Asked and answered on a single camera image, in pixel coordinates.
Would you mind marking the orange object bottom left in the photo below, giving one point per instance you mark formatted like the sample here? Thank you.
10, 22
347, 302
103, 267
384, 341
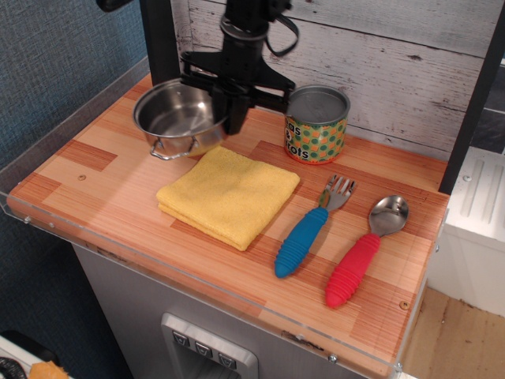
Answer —
47, 370

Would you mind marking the silver dispenser button panel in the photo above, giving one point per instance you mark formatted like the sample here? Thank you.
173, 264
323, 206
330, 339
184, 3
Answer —
197, 353

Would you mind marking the black vertical post right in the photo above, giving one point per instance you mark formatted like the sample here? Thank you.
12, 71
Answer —
475, 107

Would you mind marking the yellow folded rag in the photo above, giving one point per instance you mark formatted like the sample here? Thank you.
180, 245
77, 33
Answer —
228, 196

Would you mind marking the blue handled fork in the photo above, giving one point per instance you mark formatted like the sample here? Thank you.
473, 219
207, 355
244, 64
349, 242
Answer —
296, 246

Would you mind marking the clear acrylic table guard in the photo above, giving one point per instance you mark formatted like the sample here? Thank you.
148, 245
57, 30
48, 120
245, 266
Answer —
98, 191

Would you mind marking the grey toy fridge cabinet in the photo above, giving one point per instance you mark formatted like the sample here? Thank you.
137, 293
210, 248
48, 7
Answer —
134, 303

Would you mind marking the peas and carrots can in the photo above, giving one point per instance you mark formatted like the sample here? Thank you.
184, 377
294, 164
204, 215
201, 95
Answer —
315, 124

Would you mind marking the white toy sink unit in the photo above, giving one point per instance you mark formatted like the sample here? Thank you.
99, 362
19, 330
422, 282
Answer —
468, 262

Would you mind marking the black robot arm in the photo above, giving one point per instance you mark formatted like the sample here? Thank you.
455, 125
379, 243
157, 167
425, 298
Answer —
252, 18

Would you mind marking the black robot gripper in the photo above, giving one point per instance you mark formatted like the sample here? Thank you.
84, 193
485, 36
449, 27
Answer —
237, 78

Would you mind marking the red handled spoon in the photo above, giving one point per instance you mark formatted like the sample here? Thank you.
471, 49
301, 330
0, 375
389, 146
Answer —
387, 217

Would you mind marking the black vertical post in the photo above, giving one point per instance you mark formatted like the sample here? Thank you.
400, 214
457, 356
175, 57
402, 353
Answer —
161, 40
475, 107

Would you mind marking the black vertical post left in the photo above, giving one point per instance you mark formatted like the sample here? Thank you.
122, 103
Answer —
161, 40

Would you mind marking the silver steel pot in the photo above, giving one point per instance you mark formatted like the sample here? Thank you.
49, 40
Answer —
177, 121

